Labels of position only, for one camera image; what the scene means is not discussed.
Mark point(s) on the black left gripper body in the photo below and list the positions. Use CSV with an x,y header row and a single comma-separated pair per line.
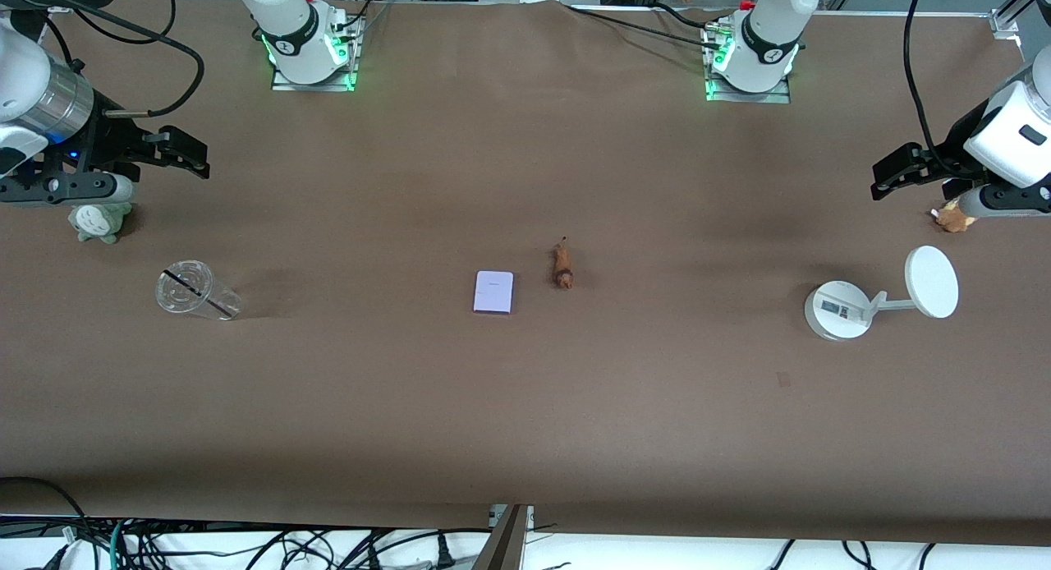
x,y
951,153

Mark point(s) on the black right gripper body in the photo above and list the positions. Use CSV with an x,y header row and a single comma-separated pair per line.
x,y
105,140

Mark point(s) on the brown lion statue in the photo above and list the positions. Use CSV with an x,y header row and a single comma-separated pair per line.
x,y
563,267

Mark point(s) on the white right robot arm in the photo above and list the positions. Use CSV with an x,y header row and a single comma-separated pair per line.
x,y
287,20

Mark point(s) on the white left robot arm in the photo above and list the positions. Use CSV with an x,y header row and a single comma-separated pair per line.
x,y
768,28

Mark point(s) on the brown hamster plush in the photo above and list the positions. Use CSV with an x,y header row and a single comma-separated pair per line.
x,y
952,218

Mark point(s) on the grey-green totoro plush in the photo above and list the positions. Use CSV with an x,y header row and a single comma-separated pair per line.
x,y
98,222

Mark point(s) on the black straw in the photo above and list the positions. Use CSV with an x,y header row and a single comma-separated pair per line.
x,y
197,291

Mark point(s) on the clear plastic cup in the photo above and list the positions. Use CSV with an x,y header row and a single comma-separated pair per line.
x,y
193,292

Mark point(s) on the white round-base stand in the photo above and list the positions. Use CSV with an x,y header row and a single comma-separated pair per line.
x,y
846,307

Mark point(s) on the brown table cover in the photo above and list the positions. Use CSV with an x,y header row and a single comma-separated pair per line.
x,y
525,184

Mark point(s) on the black power plug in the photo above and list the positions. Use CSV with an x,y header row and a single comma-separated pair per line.
x,y
444,553

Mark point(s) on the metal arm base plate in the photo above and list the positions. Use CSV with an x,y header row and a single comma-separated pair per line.
x,y
349,57
780,94

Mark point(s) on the aluminium corner bracket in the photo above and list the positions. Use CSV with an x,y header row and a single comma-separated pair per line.
x,y
1008,16

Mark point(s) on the aluminium frame profile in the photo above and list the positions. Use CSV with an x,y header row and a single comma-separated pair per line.
x,y
507,537

